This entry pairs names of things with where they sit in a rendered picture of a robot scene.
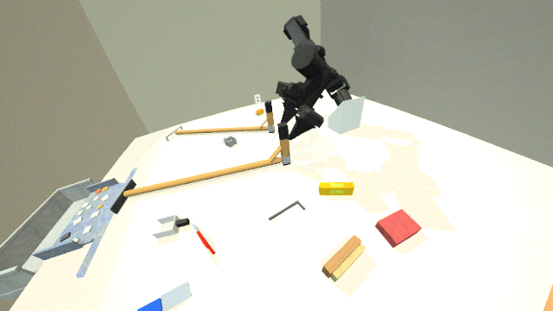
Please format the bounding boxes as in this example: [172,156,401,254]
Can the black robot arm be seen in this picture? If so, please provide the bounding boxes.
[276,15,352,107]

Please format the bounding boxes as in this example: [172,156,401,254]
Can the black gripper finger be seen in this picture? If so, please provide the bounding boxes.
[288,114,316,141]
[281,101,298,123]

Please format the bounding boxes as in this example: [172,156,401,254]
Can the red-handled pliers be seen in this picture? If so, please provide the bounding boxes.
[192,223,215,255]

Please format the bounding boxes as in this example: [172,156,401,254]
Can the grey l-shaped bar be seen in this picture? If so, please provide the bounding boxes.
[268,200,306,221]

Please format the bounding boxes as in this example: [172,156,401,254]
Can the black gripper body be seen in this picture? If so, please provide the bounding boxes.
[282,79,324,129]

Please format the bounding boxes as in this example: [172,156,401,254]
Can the red flat square block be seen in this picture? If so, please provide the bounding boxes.
[375,209,422,248]

